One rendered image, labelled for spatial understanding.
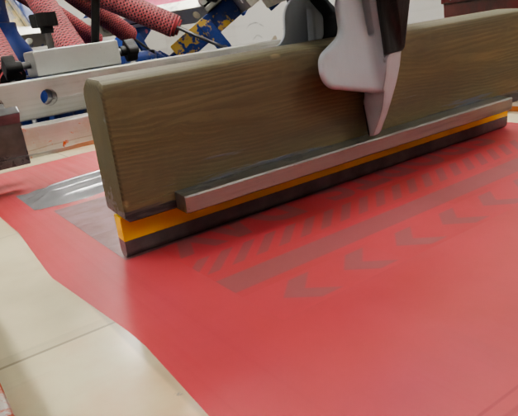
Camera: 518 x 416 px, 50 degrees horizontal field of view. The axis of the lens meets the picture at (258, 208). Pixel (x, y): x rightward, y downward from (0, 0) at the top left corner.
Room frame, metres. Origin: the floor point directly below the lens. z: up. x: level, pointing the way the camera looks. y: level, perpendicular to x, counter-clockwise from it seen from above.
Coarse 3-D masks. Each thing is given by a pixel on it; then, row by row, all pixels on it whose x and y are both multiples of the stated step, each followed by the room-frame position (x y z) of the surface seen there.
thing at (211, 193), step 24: (504, 96) 0.45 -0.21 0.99; (432, 120) 0.40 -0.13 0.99; (456, 120) 0.41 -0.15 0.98; (336, 144) 0.36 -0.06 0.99; (360, 144) 0.36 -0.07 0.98; (384, 144) 0.37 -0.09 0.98; (264, 168) 0.32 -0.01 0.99; (288, 168) 0.32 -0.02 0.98; (312, 168) 0.33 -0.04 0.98; (192, 192) 0.29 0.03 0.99; (216, 192) 0.30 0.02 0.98; (240, 192) 0.31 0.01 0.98
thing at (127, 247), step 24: (504, 120) 0.48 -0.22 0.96; (432, 144) 0.43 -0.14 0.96; (360, 168) 0.39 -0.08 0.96; (288, 192) 0.35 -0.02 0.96; (312, 192) 0.37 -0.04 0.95; (216, 216) 0.33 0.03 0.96; (240, 216) 0.34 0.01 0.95; (120, 240) 0.30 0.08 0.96; (144, 240) 0.30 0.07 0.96; (168, 240) 0.31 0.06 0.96
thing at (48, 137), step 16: (32, 128) 0.68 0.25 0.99; (48, 128) 0.69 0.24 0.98; (64, 128) 0.70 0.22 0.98; (80, 128) 0.71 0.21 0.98; (32, 144) 0.68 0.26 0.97; (48, 144) 0.69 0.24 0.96; (64, 144) 0.70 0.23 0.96; (80, 144) 0.71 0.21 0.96; (0, 384) 0.13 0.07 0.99; (0, 400) 0.12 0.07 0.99
